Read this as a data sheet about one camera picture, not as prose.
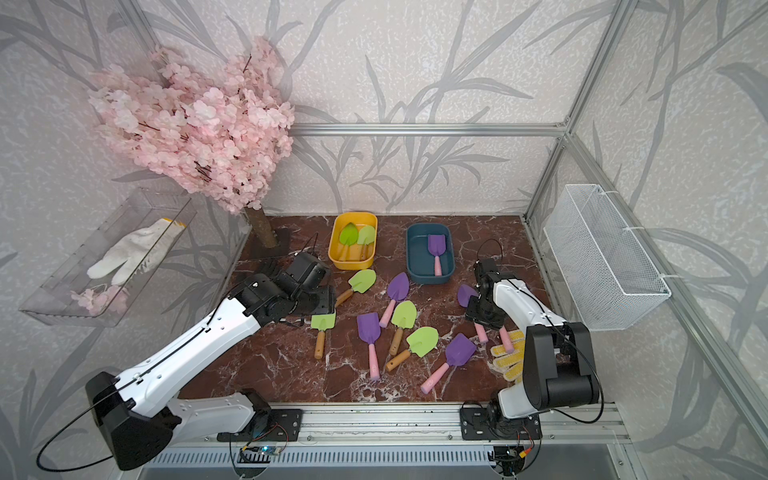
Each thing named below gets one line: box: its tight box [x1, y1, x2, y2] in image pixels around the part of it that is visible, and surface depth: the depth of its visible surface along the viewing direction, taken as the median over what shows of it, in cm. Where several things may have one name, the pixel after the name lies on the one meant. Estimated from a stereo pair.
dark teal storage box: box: [406, 223, 455, 284], surface depth 110 cm
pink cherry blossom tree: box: [88, 37, 296, 249], surface depth 73 cm
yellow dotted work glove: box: [490, 329, 525, 381], surface depth 86 cm
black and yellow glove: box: [259, 256, 283, 279], surface depth 107 cm
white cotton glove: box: [87, 218, 187, 286], surface depth 68 cm
